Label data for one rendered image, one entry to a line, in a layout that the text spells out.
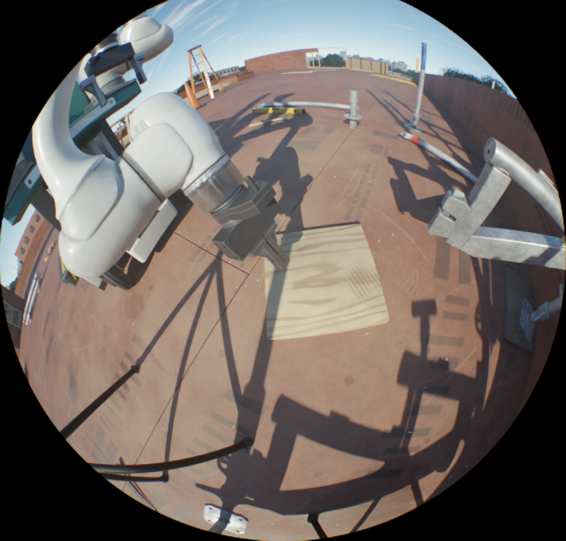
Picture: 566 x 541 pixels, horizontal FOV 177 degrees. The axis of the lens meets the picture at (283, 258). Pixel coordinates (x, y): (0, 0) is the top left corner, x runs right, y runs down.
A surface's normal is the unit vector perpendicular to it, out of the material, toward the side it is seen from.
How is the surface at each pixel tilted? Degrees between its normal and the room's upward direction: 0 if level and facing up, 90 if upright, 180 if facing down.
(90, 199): 78
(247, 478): 0
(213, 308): 0
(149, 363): 0
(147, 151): 56
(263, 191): 65
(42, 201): 90
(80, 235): 71
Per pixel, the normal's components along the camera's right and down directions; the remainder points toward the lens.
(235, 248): 0.71, 0.13
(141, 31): 0.69, 0.63
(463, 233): -0.50, 0.79
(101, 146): 0.92, 0.25
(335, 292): -0.16, -0.49
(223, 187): 0.55, 0.33
